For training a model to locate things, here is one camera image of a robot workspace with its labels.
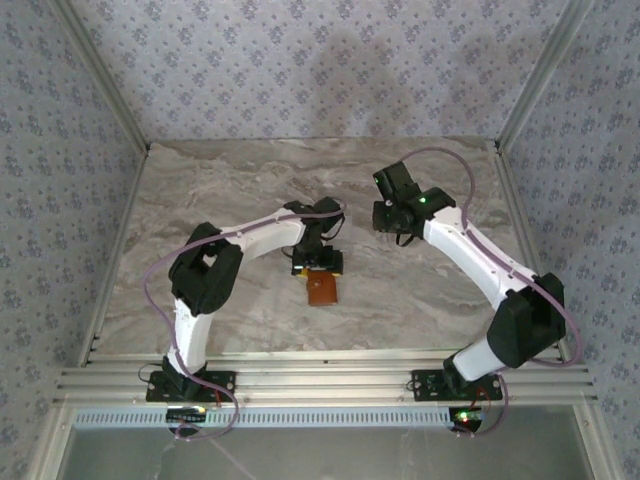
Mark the brown leather card holder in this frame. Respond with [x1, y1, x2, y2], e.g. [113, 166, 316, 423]
[306, 269, 341, 308]

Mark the left controller circuit board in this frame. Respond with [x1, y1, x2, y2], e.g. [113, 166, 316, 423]
[166, 407, 209, 424]

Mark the controller circuit board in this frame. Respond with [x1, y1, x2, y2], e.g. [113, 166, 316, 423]
[449, 407, 486, 431]
[166, 407, 209, 424]

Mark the right controller circuit board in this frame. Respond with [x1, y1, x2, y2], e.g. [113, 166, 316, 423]
[449, 407, 486, 431]

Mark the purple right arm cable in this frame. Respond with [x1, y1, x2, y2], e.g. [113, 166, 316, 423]
[399, 148, 584, 441]

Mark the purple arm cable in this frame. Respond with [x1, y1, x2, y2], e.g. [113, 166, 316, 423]
[143, 202, 347, 444]
[399, 148, 584, 441]

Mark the aluminium rail frame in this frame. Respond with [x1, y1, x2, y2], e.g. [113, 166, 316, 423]
[53, 349, 599, 404]

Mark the aluminium table side rail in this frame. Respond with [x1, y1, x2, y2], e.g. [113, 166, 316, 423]
[492, 141, 574, 364]
[77, 144, 151, 369]

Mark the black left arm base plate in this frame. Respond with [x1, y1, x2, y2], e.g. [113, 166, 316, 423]
[145, 369, 237, 403]

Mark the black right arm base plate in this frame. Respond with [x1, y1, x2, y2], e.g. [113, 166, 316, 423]
[410, 368, 504, 403]

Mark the grey slotted cable duct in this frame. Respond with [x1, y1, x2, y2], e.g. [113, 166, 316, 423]
[72, 404, 481, 429]

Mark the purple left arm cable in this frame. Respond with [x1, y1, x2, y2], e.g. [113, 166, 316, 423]
[143, 202, 347, 444]

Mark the aluminium corner post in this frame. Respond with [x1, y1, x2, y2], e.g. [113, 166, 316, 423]
[47, 0, 152, 154]
[494, 0, 596, 151]

